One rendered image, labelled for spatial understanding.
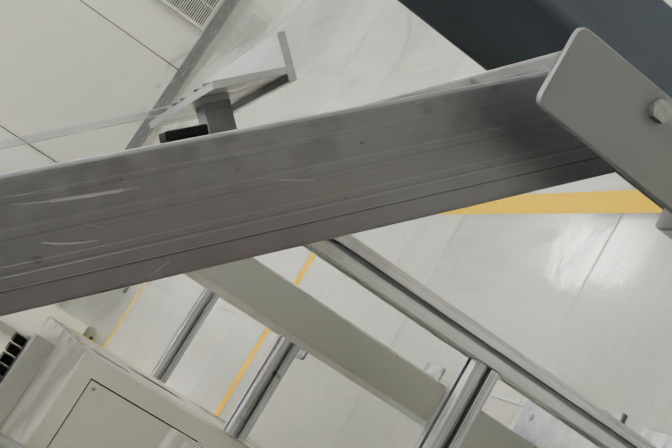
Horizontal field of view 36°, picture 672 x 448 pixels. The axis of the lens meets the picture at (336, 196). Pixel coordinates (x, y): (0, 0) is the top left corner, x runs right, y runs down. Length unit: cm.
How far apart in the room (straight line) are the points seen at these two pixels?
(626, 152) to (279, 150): 17
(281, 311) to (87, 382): 61
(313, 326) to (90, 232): 100
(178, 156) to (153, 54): 834
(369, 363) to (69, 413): 68
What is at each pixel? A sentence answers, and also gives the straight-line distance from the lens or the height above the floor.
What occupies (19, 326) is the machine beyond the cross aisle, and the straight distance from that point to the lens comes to 552.
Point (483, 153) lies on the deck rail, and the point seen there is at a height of 75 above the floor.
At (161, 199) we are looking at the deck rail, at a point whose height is 88.
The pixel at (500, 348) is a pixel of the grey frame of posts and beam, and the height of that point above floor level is 30.
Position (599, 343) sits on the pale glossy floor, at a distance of 177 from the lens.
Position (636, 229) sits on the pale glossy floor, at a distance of 188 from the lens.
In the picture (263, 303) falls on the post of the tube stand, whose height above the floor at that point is 54.
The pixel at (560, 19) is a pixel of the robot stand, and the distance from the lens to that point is 134.
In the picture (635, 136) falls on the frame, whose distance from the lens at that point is 55.
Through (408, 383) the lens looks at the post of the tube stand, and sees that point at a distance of 153.
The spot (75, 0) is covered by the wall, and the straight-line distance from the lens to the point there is 881.
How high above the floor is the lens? 95
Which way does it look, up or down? 16 degrees down
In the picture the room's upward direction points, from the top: 55 degrees counter-clockwise
